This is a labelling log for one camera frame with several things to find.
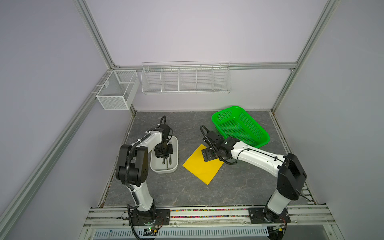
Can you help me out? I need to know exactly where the aluminium enclosure frame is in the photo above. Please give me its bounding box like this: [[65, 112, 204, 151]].
[[1, 1, 340, 240]]

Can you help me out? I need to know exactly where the long white wire rack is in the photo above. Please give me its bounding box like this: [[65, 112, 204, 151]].
[[141, 61, 232, 94]]

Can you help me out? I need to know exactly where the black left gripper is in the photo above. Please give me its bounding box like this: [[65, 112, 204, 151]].
[[155, 142, 173, 158]]

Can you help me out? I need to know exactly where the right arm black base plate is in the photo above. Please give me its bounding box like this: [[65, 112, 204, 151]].
[[248, 207, 291, 224]]

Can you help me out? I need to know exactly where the green plastic perforated basket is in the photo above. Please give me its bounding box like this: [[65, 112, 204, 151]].
[[212, 106, 270, 148]]

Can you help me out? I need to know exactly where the white plastic cutlery tray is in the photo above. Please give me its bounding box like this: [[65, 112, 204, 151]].
[[150, 137, 179, 174]]

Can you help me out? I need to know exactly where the small white mesh basket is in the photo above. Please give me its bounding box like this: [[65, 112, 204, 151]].
[[96, 70, 140, 110]]

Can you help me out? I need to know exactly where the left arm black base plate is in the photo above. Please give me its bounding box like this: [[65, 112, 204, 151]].
[[131, 209, 171, 226]]

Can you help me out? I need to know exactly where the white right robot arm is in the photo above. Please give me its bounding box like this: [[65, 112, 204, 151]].
[[200, 125, 307, 217]]

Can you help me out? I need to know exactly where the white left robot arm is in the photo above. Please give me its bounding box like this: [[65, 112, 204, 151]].
[[115, 116, 179, 217]]

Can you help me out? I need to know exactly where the white slotted cable duct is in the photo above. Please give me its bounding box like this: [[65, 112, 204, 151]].
[[92, 226, 269, 240]]

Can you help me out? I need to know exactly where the yellow paper napkin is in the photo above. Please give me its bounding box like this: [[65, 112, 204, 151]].
[[183, 144, 224, 185]]

